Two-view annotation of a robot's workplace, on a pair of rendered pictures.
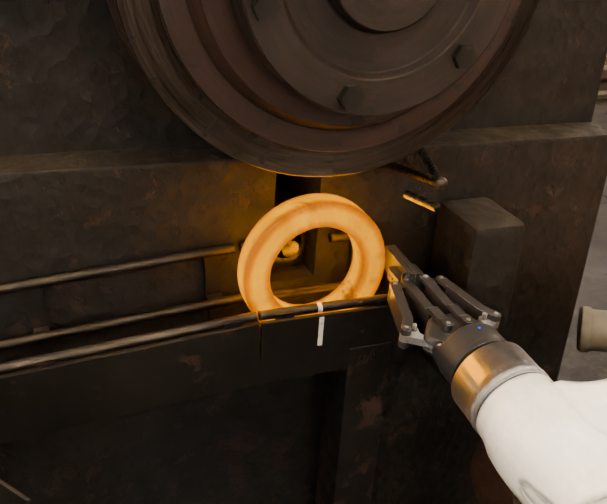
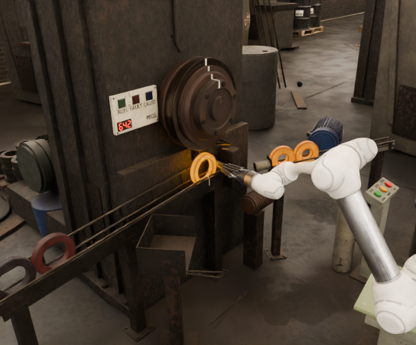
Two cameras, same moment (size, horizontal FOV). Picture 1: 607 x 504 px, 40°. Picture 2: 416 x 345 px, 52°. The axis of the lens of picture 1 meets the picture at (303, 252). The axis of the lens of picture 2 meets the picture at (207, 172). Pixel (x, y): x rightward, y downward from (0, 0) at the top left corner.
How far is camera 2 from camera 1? 144 cm
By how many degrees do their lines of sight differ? 22
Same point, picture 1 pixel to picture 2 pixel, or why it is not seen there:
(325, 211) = (205, 156)
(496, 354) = (251, 173)
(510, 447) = (260, 186)
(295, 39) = (208, 125)
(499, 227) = (236, 150)
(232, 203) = (184, 159)
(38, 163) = (149, 161)
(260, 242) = (196, 165)
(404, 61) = (222, 124)
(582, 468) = (273, 185)
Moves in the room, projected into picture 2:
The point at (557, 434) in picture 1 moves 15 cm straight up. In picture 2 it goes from (267, 181) to (268, 154)
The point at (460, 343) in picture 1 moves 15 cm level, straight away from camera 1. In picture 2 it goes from (242, 173) to (235, 162)
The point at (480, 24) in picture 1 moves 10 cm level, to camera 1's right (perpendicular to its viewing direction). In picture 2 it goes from (232, 113) to (249, 111)
